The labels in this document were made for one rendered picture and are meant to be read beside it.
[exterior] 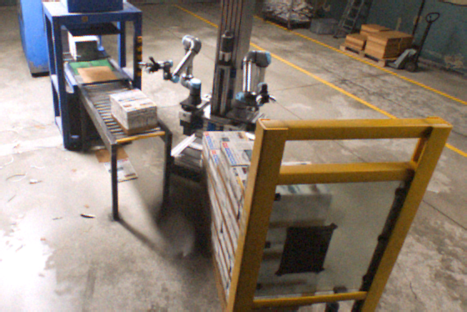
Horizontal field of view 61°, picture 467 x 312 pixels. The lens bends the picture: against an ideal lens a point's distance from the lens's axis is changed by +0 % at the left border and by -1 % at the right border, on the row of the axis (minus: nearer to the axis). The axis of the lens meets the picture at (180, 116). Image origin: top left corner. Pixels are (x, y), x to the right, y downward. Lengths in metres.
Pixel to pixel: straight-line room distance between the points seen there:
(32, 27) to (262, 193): 5.49
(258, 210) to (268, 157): 0.25
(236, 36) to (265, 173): 2.39
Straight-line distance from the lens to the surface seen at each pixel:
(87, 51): 5.14
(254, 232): 1.68
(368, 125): 1.60
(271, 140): 1.43
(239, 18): 3.70
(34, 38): 6.64
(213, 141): 3.30
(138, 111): 3.32
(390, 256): 2.10
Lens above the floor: 2.50
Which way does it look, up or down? 27 degrees down
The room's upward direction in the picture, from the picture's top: 3 degrees clockwise
